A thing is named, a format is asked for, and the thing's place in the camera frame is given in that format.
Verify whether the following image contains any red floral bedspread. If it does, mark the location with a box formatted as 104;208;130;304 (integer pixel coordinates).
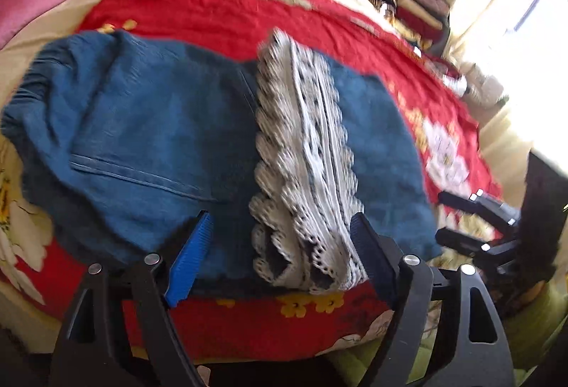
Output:
0;0;504;365

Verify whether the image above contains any pile of folded clothes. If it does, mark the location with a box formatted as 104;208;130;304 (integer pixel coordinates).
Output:
345;0;451;53

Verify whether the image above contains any blue denim pants lace trim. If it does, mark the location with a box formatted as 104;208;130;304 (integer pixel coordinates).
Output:
0;27;444;294

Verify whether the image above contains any lime green fleece clothing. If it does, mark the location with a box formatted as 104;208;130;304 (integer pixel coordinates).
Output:
328;276;568;387

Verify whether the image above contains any white cloth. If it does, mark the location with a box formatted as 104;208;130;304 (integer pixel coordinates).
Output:
439;63;504;106

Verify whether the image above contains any cream curtain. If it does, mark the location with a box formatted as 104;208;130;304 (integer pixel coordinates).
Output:
437;0;568;175

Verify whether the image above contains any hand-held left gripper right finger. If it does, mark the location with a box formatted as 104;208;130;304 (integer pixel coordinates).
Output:
350;212;515;387

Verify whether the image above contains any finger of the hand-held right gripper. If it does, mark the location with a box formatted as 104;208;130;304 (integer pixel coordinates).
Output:
437;188;520;232
435;227;519;264

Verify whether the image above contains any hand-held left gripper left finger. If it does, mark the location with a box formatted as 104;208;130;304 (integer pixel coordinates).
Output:
49;210;214;387

